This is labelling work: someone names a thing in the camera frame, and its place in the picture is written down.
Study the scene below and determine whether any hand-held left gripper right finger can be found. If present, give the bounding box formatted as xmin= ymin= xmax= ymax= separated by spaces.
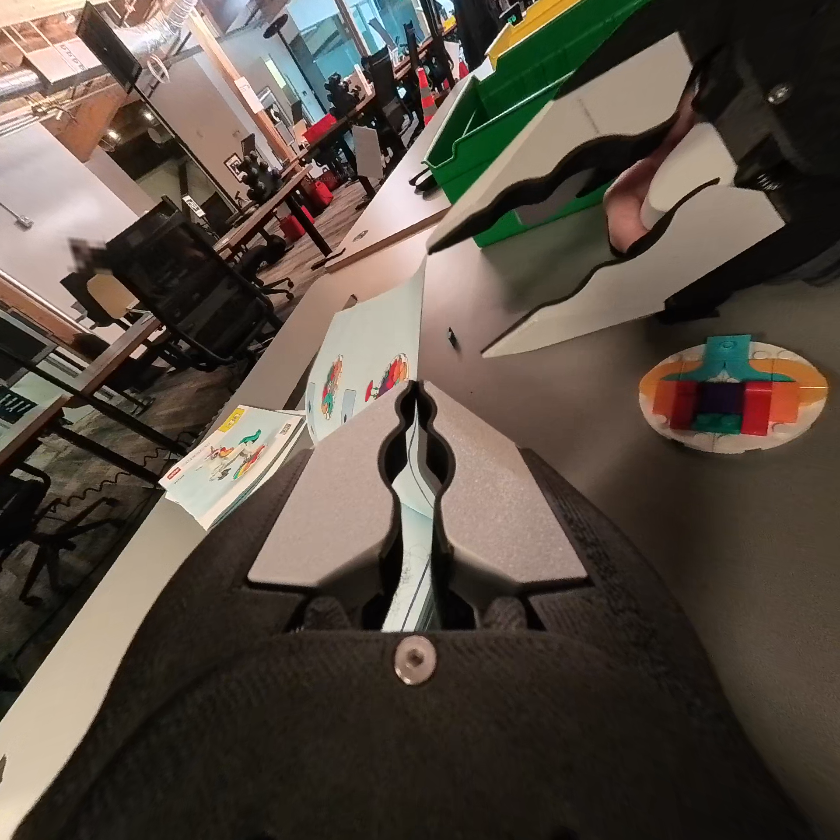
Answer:
xmin=419 ymin=379 xmax=590 ymax=588

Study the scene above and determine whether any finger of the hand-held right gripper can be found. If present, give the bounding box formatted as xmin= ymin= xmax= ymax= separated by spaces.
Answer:
xmin=481 ymin=121 xmax=786 ymax=360
xmin=427 ymin=31 xmax=698 ymax=257

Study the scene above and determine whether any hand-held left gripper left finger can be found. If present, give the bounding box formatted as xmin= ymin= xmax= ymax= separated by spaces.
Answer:
xmin=247 ymin=379 xmax=421 ymax=588

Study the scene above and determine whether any round colourful lego build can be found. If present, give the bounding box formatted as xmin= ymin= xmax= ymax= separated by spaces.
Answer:
xmin=638 ymin=333 xmax=830 ymax=455

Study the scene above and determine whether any lego instruction booklet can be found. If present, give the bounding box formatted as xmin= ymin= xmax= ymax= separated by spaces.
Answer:
xmin=304 ymin=258 xmax=462 ymax=635
xmin=158 ymin=404 xmax=309 ymax=532

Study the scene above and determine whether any closed lego instruction booklet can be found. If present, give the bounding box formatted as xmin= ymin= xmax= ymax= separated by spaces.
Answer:
xmin=158 ymin=404 xmax=309 ymax=532

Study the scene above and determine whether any person's right hand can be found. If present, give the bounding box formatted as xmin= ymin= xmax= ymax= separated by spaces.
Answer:
xmin=604 ymin=88 xmax=700 ymax=259

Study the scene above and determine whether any yellow plastic bin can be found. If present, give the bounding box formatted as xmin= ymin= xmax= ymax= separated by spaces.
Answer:
xmin=484 ymin=0 xmax=595 ymax=68

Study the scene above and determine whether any orange traffic cone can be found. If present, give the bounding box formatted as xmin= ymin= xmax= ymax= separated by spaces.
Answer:
xmin=413 ymin=64 xmax=441 ymax=127

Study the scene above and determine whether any black mesh office chair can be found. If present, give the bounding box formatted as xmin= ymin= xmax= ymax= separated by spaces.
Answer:
xmin=104 ymin=196 xmax=298 ymax=374

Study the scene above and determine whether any wooden back chair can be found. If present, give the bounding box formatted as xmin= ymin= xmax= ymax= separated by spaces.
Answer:
xmin=60 ymin=271 xmax=144 ymax=330

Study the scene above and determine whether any long wooden table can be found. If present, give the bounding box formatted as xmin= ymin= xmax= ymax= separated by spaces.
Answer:
xmin=209 ymin=163 xmax=337 ymax=265

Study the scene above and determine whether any black wall monitor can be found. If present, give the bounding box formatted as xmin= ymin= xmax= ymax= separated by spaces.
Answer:
xmin=76 ymin=0 xmax=144 ymax=94

